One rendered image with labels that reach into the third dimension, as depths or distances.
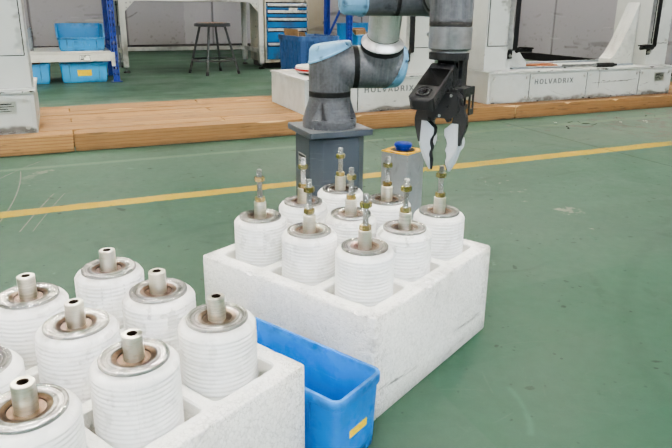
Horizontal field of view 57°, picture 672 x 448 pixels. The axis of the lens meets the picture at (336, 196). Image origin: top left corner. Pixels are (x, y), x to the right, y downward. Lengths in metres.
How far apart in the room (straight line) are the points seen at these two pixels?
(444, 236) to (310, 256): 0.27
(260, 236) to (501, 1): 2.95
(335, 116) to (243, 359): 1.02
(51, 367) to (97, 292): 0.16
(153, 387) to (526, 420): 0.61
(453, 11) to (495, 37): 2.75
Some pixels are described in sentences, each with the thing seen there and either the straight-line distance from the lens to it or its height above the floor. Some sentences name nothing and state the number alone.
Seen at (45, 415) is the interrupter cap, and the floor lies 0.25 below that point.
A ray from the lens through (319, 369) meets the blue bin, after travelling 1.01.
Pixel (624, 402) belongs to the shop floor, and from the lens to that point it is 1.18.
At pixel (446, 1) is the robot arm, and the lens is 1.12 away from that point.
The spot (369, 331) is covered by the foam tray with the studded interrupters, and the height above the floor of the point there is 0.16.
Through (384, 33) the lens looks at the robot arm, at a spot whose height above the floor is 0.56.
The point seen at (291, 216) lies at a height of 0.24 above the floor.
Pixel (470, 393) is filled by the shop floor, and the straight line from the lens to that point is 1.12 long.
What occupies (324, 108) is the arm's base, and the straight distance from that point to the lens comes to 1.70.
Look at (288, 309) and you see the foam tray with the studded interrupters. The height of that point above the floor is 0.14.
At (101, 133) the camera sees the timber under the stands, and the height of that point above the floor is 0.07.
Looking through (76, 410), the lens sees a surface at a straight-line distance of 0.68.
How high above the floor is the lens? 0.62
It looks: 17 degrees down
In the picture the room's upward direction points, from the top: 1 degrees clockwise
